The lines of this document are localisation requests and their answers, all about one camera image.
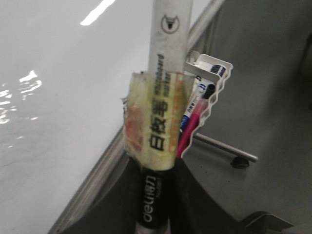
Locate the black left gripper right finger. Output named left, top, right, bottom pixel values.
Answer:
left=172, top=158, right=244, bottom=234

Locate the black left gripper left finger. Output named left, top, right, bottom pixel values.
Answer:
left=63, top=157, right=141, bottom=234

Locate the white black whiteboard marker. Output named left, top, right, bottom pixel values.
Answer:
left=123, top=0, right=193, bottom=234

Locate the blue capped whiteboard marker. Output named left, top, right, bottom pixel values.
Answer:
left=180, top=95, right=200, bottom=133

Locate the white glossy whiteboard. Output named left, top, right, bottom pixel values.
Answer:
left=0, top=0, right=226, bottom=234

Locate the black caster wheel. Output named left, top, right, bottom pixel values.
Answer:
left=231, top=157, right=250, bottom=169

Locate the grey metal stand leg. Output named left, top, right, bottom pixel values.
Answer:
left=194, top=133, right=258, bottom=163

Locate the pink marker in tray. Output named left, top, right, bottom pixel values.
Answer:
left=176, top=100, right=208, bottom=158

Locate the black capped marker upper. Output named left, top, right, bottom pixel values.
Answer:
left=198, top=83, right=215, bottom=99

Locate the white plastic marker tray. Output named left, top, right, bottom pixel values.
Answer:
left=181, top=51, right=233, bottom=158

